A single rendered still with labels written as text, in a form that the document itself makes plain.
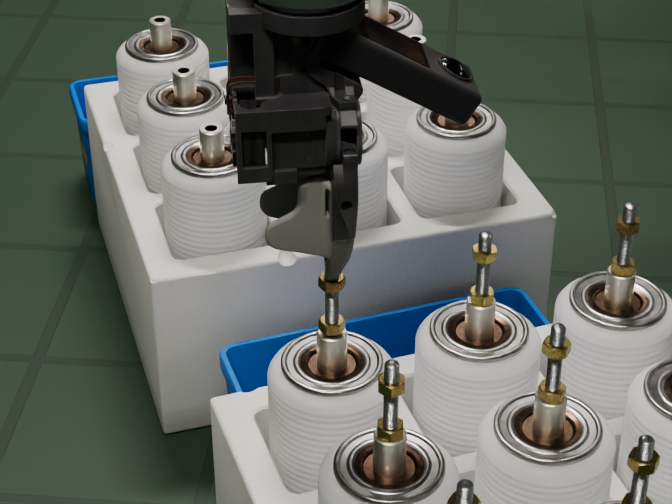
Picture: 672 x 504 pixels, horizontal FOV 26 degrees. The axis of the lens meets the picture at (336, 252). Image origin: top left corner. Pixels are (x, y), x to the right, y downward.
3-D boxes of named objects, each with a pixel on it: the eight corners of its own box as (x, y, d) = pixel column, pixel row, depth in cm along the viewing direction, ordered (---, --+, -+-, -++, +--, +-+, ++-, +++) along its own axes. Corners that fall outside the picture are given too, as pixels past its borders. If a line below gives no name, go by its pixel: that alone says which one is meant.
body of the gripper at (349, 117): (230, 137, 100) (222, -27, 93) (354, 129, 101) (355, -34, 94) (238, 196, 94) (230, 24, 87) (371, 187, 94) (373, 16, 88)
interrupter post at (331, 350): (319, 379, 106) (318, 343, 104) (313, 359, 108) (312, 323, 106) (351, 375, 107) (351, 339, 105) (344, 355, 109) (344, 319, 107)
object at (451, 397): (542, 488, 122) (561, 316, 112) (498, 563, 115) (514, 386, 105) (438, 452, 126) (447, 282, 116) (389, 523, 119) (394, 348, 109)
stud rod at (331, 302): (322, 344, 106) (322, 260, 102) (333, 340, 107) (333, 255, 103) (330, 351, 106) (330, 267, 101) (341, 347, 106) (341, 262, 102)
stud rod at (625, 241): (625, 291, 112) (636, 209, 108) (612, 289, 113) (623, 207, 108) (626, 284, 113) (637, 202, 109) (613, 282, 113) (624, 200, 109)
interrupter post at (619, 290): (634, 314, 113) (639, 279, 111) (603, 313, 113) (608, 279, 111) (630, 296, 115) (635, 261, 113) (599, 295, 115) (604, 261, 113)
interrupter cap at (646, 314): (674, 334, 111) (675, 327, 110) (574, 333, 111) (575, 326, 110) (657, 277, 117) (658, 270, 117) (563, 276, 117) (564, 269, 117)
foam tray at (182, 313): (414, 172, 179) (419, 38, 168) (542, 362, 148) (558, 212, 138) (98, 222, 169) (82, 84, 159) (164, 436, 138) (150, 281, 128)
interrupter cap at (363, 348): (290, 406, 104) (290, 398, 103) (273, 342, 110) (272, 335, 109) (393, 392, 105) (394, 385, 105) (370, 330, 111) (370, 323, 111)
